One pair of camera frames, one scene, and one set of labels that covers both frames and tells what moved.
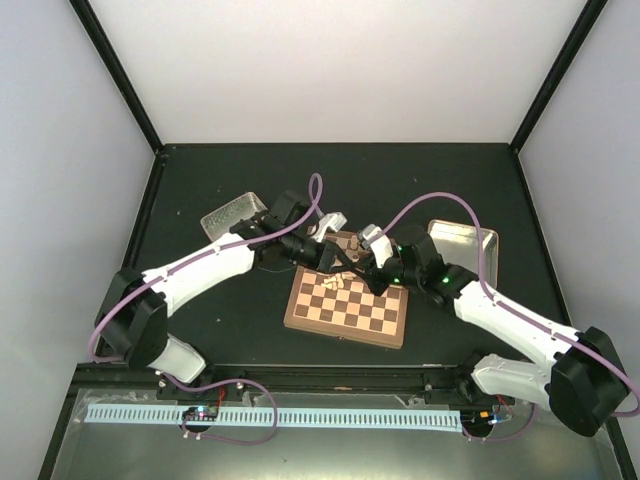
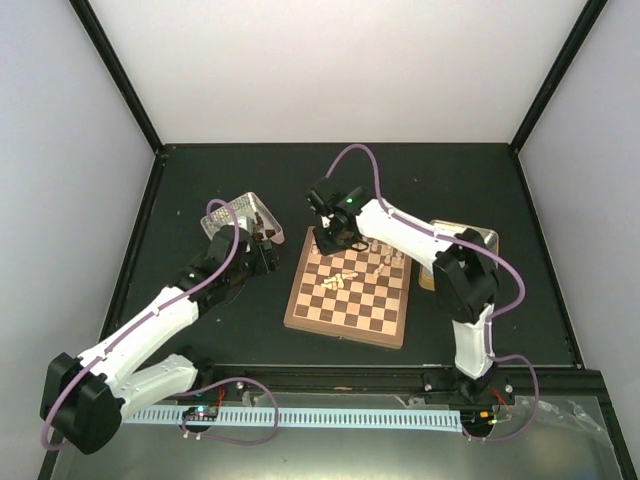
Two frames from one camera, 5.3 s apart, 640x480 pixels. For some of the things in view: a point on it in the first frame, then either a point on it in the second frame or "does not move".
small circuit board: [201, 413] does not move
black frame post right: [590, 16] does not move
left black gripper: [328, 252] -> [267, 259]
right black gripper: [375, 285] -> [327, 247]
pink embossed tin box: [220, 221] does not move
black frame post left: [108, 52] does not move
